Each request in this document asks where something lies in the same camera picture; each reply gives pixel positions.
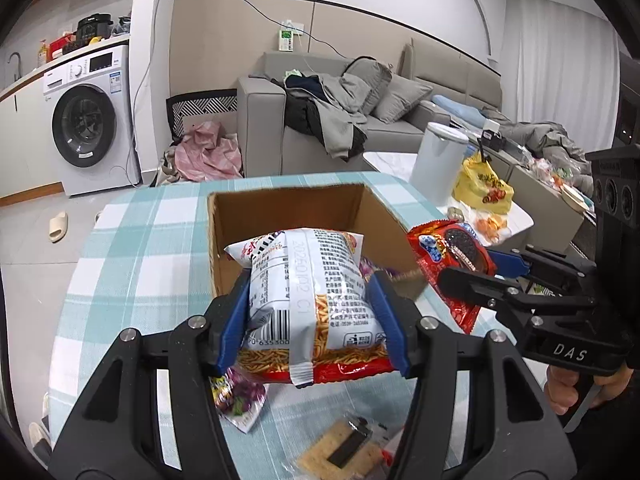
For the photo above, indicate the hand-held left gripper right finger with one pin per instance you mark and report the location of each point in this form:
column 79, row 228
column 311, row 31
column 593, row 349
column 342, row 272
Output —
column 390, row 320

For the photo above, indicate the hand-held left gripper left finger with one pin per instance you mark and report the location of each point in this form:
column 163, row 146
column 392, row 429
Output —
column 232, row 320

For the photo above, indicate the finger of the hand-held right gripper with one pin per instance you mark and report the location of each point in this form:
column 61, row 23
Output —
column 475, row 285
column 510, row 262

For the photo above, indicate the red cookie packet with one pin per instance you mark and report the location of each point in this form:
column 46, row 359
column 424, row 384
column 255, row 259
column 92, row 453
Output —
column 440, row 250

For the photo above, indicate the white noodle snack packet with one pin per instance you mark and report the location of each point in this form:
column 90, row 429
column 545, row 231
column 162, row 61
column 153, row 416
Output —
column 310, row 280

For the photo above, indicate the brown cardboard box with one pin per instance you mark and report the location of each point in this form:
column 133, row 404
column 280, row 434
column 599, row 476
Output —
column 310, row 210

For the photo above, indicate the person's right hand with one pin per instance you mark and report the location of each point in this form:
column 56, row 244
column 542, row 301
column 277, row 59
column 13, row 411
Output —
column 560, row 390

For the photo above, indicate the orange snack bag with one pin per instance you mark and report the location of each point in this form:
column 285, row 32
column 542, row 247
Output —
column 490, row 225

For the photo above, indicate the yellow plastic bag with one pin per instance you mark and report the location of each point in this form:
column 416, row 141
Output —
column 482, row 185

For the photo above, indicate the pale bowl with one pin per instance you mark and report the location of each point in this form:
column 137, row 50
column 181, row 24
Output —
column 575, row 199

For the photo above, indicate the teal checked tablecloth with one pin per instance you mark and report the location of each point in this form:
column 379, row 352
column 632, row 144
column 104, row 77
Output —
column 150, row 270

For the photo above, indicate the small black device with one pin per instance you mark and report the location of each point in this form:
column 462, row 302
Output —
column 492, row 141

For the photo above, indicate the white trash can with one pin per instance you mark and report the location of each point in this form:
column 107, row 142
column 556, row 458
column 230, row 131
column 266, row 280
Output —
column 435, row 165

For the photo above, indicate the grey blanket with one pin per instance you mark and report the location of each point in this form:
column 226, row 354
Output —
column 545, row 140

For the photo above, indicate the clear cracker packet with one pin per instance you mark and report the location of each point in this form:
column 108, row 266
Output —
column 320, row 452

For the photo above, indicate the light blue pillow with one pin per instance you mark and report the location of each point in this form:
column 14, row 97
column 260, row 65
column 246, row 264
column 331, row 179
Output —
column 457, row 110

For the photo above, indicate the pink cloth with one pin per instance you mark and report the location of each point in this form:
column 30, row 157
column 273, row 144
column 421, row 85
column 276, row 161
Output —
column 205, row 155

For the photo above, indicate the grey sofa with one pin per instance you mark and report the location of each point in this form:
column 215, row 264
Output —
column 260, row 125

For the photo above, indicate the beige slipper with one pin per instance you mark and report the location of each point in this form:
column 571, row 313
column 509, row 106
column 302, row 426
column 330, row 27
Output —
column 57, row 227

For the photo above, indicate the grey pillow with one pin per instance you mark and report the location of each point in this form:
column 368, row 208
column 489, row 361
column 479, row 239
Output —
column 372, row 80
column 400, row 97

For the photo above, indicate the white curtain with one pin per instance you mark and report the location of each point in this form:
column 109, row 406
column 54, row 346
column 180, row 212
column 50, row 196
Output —
column 560, row 70

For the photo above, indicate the grey jacket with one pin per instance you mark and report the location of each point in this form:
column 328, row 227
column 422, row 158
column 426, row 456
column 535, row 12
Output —
column 340, row 120

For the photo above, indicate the dark clothing pile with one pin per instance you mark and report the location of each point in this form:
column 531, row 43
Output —
column 300, row 115

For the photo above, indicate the black white patterned chair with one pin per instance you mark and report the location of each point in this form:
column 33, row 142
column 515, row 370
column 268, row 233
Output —
column 200, row 105

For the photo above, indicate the white washing machine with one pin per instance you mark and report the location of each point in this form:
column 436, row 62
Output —
column 95, row 130

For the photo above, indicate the black rice cooker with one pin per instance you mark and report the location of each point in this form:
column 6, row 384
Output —
column 94, row 27

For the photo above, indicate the red box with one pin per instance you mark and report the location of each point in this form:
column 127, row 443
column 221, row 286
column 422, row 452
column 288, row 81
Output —
column 61, row 45

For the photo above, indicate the yellow bottle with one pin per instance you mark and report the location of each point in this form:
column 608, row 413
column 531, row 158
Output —
column 43, row 55

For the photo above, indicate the kitchen faucet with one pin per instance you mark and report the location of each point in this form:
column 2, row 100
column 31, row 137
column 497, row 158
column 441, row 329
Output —
column 17, row 62

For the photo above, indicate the green white wall device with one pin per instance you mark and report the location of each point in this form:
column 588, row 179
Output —
column 285, row 41

